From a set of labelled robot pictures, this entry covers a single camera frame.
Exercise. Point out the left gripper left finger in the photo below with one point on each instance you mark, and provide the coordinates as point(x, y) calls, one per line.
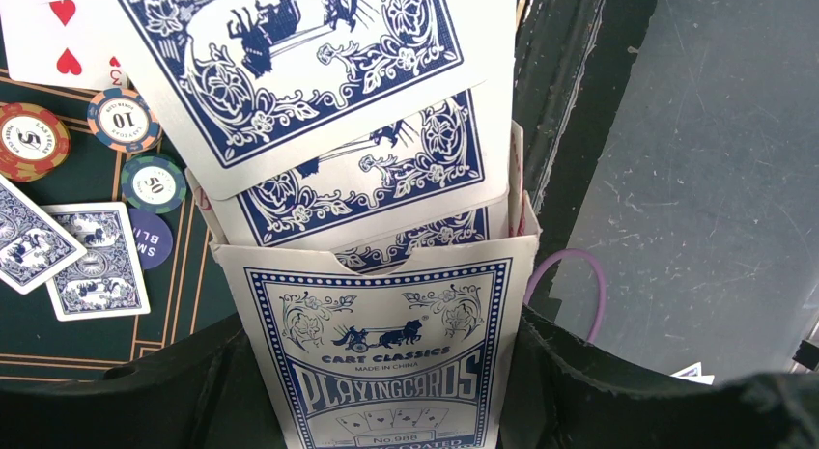
point(205, 391)

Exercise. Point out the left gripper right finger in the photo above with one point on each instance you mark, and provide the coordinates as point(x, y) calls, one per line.
point(565, 393)

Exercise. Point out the blue playing card deck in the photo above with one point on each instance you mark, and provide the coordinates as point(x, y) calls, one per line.
point(418, 357)

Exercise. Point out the dealt card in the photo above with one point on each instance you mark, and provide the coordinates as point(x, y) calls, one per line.
point(107, 282)

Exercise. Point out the purple small blind button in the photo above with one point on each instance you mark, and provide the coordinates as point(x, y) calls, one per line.
point(153, 238)

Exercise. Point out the green blue chips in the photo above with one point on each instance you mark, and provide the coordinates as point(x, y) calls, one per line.
point(153, 182)

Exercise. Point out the stack of playing cards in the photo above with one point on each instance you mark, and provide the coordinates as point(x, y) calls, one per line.
point(438, 176)

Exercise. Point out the peach blue chips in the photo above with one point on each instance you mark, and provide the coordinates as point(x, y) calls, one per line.
point(122, 121)

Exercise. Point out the orange chips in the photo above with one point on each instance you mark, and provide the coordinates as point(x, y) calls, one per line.
point(33, 141)

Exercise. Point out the face-up hearts card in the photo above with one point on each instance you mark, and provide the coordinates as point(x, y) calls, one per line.
point(60, 43)

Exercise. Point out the green poker table mat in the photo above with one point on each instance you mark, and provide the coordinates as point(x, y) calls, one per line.
point(187, 292)

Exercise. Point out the cards on floor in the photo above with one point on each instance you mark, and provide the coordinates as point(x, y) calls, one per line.
point(694, 373)

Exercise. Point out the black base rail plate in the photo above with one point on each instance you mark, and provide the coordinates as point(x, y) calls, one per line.
point(573, 62)

